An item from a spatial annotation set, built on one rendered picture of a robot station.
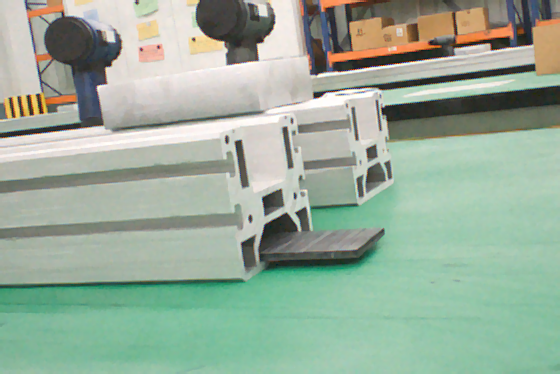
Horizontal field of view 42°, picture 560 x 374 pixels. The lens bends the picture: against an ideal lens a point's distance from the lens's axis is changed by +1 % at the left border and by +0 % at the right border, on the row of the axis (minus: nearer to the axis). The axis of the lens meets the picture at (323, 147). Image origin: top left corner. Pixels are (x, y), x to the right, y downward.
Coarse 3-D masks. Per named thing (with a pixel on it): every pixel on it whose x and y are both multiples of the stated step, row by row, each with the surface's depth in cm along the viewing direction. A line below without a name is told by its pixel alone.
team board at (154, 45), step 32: (64, 0) 418; (96, 0) 408; (128, 0) 398; (160, 0) 388; (192, 0) 379; (288, 0) 354; (128, 32) 401; (160, 32) 392; (192, 32) 382; (288, 32) 356; (128, 64) 405; (160, 64) 395; (192, 64) 385; (224, 64) 376
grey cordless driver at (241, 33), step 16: (208, 0) 82; (224, 0) 82; (240, 0) 83; (256, 0) 88; (208, 16) 82; (224, 16) 82; (240, 16) 82; (256, 16) 86; (272, 16) 93; (208, 32) 82; (224, 32) 82; (240, 32) 84; (256, 32) 88; (240, 48) 86; (256, 48) 89
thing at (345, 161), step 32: (352, 96) 65; (96, 128) 76; (128, 128) 65; (160, 128) 64; (320, 128) 59; (352, 128) 58; (384, 128) 66; (320, 160) 60; (352, 160) 59; (384, 160) 65; (320, 192) 59; (352, 192) 58
